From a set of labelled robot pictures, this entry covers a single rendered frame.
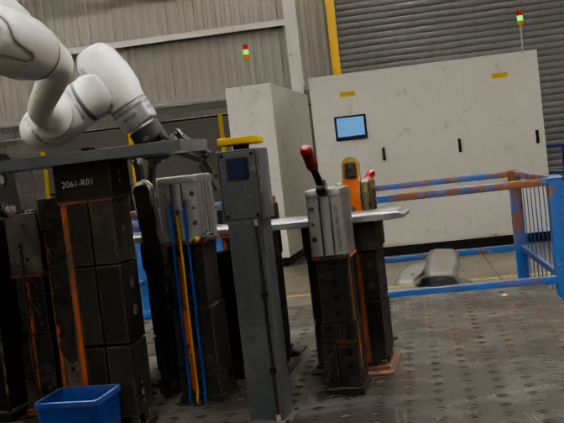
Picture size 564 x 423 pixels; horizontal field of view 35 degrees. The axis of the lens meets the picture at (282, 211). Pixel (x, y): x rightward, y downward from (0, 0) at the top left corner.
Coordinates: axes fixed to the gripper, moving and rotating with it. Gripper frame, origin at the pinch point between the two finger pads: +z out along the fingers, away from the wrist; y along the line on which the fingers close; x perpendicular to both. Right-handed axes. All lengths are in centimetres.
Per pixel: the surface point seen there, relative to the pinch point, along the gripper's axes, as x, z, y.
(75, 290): -65, -2, -2
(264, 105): 747, 7, -142
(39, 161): -64, -22, 5
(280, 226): -37.7, 10.6, 25.3
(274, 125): 743, 30, -145
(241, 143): -62, -7, 34
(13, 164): -64, -24, 1
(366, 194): -15.6, 17.5, 38.1
